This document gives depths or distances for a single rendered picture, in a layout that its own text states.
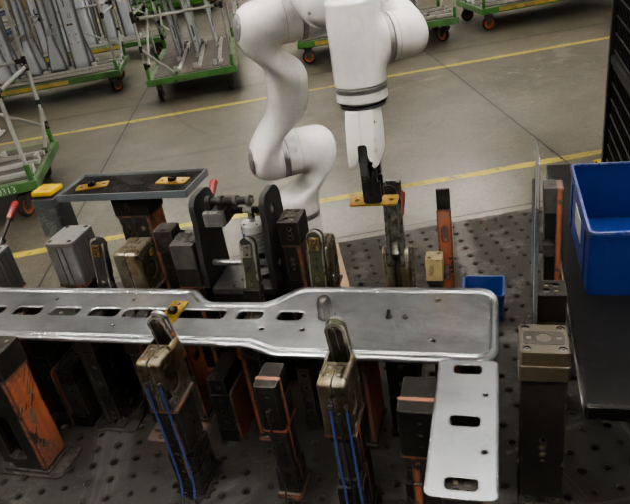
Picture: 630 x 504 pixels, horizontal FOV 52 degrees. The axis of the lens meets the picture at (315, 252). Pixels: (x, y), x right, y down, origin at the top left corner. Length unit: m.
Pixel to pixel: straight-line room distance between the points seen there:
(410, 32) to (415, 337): 0.53
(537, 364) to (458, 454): 0.20
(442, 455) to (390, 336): 0.30
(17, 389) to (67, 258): 0.33
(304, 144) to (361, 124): 0.64
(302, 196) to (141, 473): 0.78
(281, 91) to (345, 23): 0.55
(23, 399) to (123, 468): 0.26
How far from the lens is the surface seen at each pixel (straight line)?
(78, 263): 1.63
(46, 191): 1.84
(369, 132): 1.03
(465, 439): 1.01
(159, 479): 1.49
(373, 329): 1.23
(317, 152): 1.67
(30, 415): 1.54
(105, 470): 1.56
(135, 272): 1.55
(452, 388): 1.09
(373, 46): 1.01
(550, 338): 1.10
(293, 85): 1.51
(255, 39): 1.42
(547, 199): 1.27
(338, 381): 1.05
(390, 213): 1.31
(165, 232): 1.55
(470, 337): 1.19
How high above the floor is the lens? 1.73
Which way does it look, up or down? 29 degrees down
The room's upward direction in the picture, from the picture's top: 10 degrees counter-clockwise
